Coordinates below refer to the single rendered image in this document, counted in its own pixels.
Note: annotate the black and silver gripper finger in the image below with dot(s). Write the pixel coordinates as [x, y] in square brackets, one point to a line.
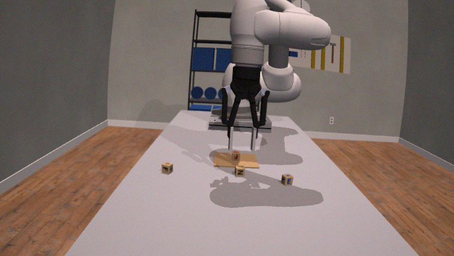
[230, 122]
[256, 124]

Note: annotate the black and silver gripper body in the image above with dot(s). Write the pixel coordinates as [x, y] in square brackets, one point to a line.
[239, 74]

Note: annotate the tan flat mat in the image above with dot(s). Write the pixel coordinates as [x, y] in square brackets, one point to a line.
[225, 160]

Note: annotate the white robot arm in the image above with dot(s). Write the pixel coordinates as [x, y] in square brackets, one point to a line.
[282, 27]

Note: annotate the tan letter block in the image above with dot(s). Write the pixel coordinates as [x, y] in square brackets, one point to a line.
[167, 167]
[287, 179]
[236, 155]
[239, 170]

